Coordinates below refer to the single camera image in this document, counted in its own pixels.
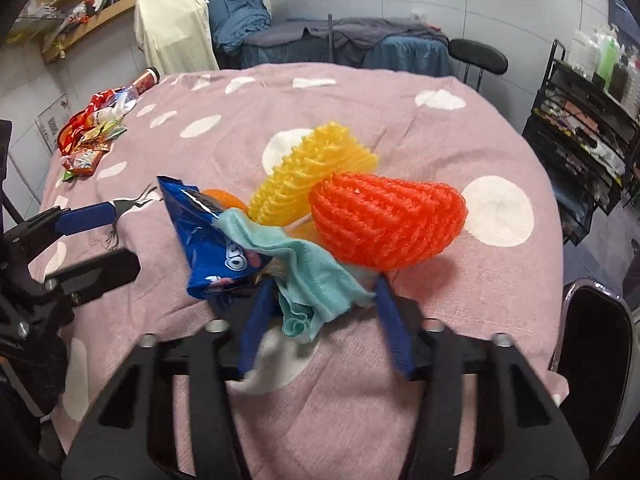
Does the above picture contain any pink polka dot blanket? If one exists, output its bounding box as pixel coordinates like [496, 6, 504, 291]
[42, 64, 568, 479]

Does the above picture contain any cream cloth covered chair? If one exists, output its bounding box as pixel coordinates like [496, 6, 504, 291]
[134, 0, 219, 76]

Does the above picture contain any teal cloth rag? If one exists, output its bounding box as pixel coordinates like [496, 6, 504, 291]
[216, 208, 374, 344]

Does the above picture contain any green pump bottle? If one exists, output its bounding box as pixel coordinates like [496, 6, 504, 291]
[596, 25, 620, 89]

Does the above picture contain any blue bedding pile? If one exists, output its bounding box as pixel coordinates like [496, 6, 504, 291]
[205, 0, 271, 55]

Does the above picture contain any black trash bin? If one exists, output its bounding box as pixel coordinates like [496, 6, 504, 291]
[550, 278, 639, 471]

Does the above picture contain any orange foam fruit net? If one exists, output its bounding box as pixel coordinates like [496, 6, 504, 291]
[309, 174, 468, 272]

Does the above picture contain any yellow foam fruit net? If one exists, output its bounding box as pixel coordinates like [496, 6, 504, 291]
[248, 122, 378, 226]

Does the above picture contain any black round stool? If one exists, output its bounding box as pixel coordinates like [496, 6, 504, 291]
[448, 38, 509, 92]

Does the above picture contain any wall poster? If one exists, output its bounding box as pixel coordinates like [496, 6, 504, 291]
[36, 94, 72, 154]

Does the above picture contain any black mesh trolley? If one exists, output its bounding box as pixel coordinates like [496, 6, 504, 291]
[523, 40, 639, 245]

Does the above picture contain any red chips can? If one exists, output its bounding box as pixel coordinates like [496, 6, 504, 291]
[131, 66, 160, 96]

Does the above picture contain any clear spray bottle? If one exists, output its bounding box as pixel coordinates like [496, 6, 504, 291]
[620, 47, 640, 120]

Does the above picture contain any massage bed blue cover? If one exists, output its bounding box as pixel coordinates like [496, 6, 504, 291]
[224, 18, 451, 77]

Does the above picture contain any red snack bag pile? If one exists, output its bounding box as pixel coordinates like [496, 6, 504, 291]
[56, 86, 140, 182]

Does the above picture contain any blue oreo packet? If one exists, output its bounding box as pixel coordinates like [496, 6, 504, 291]
[157, 176, 271, 299]

